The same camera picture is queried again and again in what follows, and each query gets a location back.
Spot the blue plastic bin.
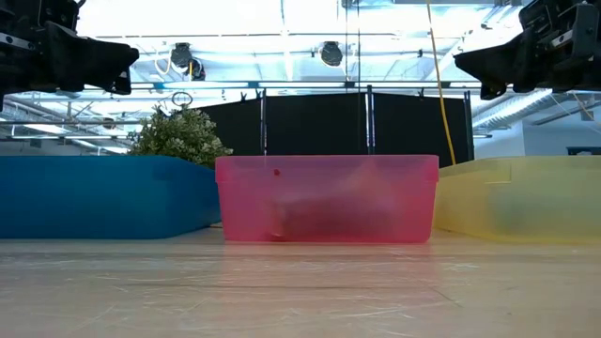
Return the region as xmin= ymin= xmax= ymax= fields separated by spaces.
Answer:
xmin=0 ymin=155 xmax=222 ymax=240

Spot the orange ceiling cable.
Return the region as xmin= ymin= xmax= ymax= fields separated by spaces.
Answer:
xmin=570 ymin=92 xmax=596 ymax=122

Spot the pink translucent plastic bin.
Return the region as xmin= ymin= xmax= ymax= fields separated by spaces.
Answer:
xmin=214 ymin=154 xmax=440 ymax=244

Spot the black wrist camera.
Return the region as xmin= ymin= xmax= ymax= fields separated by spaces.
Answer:
xmin=518 ymin=0 xmax=583 ymax=34
xmin=11 ymin=0 xmax=81 ymax=30

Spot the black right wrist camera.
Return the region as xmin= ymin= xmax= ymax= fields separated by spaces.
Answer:
xmin=518 ymin=0 xmax=583 ymax=34

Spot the horizontal metal rail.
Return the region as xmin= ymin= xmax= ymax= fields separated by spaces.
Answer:
xmin=82 ymin=80 xmax=601 ymax=93

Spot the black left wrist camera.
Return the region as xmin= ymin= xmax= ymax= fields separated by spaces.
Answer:
xmin=11 ymin=0 xmax=81 ymax=30

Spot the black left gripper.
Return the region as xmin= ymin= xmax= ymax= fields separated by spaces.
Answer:
xmin=0 ymin=0 xmax=140 ymax=112

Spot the black ceiling fixture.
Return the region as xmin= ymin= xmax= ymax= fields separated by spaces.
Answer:
xmin=169 ymin=41 xmax=194 ymax=69
xmin=320 ymin=40 xmax=345 ymax=68

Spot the small black ceiling device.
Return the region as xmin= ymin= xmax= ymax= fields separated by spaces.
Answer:
xmin=187 ymin=56 xmax=207 ymax=82

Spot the yellow translucent plastic bin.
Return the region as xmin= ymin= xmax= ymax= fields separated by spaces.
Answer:
xmin=432 ymin=155 xmax=601 ymax=245

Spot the green potted plant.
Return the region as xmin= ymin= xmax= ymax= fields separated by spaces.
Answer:
xmin=126 ymin=103 xmax=234 ymax=170

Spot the thin wire ring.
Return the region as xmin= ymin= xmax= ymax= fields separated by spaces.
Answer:
xmin=170 ymin=90 xmax=194 ymax=107

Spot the black partition panel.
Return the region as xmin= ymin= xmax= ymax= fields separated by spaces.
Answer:
xmin=265 ymin=92 xmax=369 ymax=157
xmin=373 ymin=91 xmax=474 ymax=169
xmin=196 ymin=96 xmax=265 ymax=157

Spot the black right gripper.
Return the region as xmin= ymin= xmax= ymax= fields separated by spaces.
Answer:
xmin=454 ymin=2 xmax=601 ymax=100

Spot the yellow hanging cable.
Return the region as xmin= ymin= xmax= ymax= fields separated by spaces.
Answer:
xmin=425 ymin=0 xmax=459 ymax=166

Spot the thin black hanging cable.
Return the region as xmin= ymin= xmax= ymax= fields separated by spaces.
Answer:
xmin=356 ymin=0 xmax=362 ymax=88

